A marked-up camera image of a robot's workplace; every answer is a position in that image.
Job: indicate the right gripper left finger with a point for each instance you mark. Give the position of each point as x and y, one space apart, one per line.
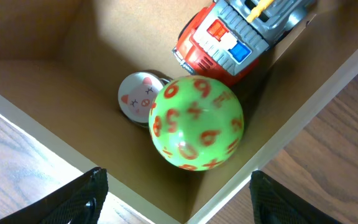
79 201

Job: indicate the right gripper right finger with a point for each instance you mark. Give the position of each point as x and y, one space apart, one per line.
274 204

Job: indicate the green ball with red symbols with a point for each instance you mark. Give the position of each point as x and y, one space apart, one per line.
196 123

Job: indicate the wooden rattle drum toy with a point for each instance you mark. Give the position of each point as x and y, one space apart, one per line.
136 94

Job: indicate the red toy truck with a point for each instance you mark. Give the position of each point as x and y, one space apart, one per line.
219 42

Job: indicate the white cardboard box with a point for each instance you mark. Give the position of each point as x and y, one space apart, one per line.
61 63

